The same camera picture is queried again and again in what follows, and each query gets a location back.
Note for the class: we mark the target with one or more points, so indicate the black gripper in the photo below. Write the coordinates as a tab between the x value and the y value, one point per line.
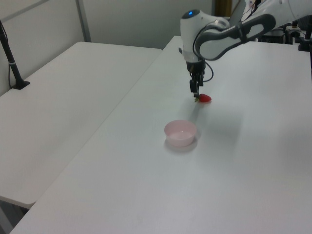
195	67

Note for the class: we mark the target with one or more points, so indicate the red strawberry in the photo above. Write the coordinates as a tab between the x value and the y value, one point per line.
205	98

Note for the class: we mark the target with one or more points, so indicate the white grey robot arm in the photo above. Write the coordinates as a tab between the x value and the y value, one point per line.
190	31

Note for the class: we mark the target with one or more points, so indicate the pink plastic bowl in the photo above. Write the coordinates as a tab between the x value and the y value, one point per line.
180	137

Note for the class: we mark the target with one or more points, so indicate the wooden board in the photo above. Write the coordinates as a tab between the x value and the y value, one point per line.
225	8

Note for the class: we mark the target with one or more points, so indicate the black metal equipment block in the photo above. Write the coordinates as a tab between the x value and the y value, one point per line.
273	36

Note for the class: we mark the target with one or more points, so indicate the white adjoining table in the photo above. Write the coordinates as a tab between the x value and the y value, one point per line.
61	102

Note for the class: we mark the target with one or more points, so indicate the black camera stand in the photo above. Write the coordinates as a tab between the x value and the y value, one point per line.
13	65
306	36

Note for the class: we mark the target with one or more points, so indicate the grey metal partition post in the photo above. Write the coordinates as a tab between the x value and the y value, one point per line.
83	20

